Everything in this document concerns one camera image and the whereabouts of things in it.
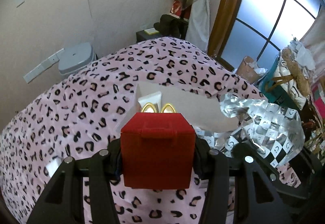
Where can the teal bag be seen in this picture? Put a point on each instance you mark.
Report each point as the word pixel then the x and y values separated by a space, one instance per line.
pixel 279 94

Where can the pink red box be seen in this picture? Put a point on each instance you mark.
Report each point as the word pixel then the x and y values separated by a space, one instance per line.
pixel 320 97

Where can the yellow sticky notes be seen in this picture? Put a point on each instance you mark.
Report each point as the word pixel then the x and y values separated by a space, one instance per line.
pixel 151 30

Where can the pink leopard print blanket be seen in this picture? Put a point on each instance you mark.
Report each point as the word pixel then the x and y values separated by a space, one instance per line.
pixel 63 112

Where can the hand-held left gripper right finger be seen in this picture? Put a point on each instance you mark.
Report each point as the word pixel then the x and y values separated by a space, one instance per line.
pixel 203 160

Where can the dark cloth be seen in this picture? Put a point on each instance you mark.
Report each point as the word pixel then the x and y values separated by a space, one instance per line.
pixel 168 25

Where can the red white carton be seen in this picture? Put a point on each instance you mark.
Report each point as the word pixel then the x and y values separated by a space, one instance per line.
pixel 175 8

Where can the white hanging cloth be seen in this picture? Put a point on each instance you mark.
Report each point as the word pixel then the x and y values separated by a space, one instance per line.
pixel 198 26

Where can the silver checkered foil bag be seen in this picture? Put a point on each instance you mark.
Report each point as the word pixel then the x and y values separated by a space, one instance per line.
pixel 274 127

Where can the brown cardboard box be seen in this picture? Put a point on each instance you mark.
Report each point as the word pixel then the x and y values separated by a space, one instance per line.
pixel 245 68

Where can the white grey power strip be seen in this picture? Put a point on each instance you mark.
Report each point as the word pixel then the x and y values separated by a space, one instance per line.
pixel 40 68

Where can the white cream tube brown label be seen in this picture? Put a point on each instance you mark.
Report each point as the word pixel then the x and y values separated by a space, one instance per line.
pixel 149 98

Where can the wooden framed window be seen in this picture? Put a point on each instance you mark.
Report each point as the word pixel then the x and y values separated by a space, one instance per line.
pixel 228 11

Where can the white clothes pile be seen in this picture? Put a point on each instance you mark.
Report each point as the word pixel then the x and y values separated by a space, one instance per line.
pixel 303 54

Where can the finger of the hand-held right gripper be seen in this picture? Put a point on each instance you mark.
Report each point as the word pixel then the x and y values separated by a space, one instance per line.
pixel 241 149

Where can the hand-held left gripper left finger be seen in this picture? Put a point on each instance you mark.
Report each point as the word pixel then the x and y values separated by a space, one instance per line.
pixel 111 163

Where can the black cabinet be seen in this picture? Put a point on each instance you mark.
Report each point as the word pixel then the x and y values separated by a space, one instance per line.
pixel 141 36

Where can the white paper bag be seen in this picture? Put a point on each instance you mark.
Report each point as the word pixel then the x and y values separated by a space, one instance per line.
pixel 193 107

